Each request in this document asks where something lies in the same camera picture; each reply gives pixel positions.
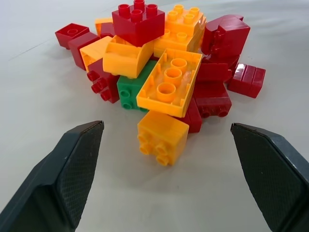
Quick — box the red flat block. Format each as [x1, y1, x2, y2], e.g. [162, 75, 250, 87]
[196, 62, 232, 83]

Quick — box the yellow curved block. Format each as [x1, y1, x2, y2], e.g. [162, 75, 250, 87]
[102, 35, 155, 79]

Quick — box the yellow plastic building brick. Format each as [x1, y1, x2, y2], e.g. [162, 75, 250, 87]
[153, 4, 207, 58]

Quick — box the yellow plain block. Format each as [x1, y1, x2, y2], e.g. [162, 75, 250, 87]
[79, 36, 113, 71]

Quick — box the long yellow hollow block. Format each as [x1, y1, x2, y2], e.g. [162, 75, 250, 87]
[136, 48, 203, 118]

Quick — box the dark red plastic building brick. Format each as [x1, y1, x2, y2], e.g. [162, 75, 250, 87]
[201, 14, 251, 60]

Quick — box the small dark red block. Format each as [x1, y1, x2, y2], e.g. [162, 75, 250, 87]
[99, 22, 116, 39]

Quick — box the red plain block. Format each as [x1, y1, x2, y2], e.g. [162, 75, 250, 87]
[68, 32, 101, 71]

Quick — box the red block with side studs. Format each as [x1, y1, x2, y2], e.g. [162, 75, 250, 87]
[193, 83, 233, 118]

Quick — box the red narrow block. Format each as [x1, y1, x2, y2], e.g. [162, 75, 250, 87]
[180, 96, 203, 134]

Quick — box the small yellow studded block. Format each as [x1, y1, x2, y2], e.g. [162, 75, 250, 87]
[137, 110, 190, 167]

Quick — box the upside-down red building brick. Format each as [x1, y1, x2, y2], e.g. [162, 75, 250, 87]
[55, 23, 90, 50]

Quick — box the green toy building block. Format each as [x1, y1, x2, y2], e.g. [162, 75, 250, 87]
[116, 60, 158, 113]

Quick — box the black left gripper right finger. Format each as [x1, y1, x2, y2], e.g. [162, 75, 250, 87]
[230, 122, 309, 232]

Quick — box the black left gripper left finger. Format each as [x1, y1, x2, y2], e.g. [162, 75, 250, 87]
[0, 120, 105, 232]

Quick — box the red four-stud square block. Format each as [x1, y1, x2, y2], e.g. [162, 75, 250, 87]
[112, 0, 166, 48]

